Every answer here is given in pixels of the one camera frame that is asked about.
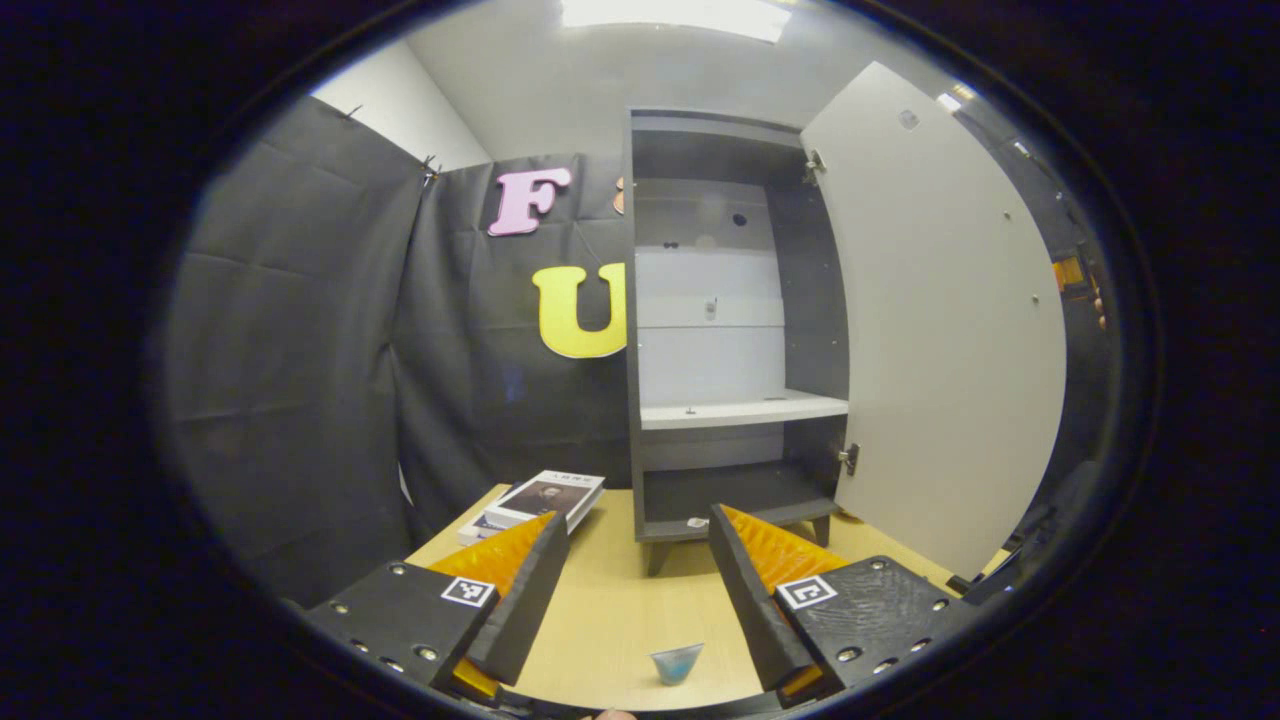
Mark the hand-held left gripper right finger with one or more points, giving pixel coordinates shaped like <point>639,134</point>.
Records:
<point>755,610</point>

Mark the small ceiling light panel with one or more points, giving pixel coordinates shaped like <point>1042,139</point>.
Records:
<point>955,98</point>

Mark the large ceiling light panel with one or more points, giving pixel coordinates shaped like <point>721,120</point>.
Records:
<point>675,18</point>

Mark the black backdrop cloth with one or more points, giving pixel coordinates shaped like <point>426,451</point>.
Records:
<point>300,350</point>

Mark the white portrait cover book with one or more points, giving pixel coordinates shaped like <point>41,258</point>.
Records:
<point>550,495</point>

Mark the white and blue tube bottle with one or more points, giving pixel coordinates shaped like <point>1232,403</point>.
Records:
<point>677,665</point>

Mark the metal cabinet hinge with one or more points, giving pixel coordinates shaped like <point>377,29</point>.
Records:
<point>814,165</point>
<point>849,458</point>

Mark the white thin book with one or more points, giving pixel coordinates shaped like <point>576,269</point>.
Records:
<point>480,530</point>

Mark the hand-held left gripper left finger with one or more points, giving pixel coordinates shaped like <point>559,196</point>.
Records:
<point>530,600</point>

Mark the white cabinet shelf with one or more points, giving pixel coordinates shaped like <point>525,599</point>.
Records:
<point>740,410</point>

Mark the grey cabinet door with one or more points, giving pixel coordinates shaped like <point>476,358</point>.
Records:
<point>940,330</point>

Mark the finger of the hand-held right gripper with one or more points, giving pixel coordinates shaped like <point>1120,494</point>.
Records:
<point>1069,273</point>

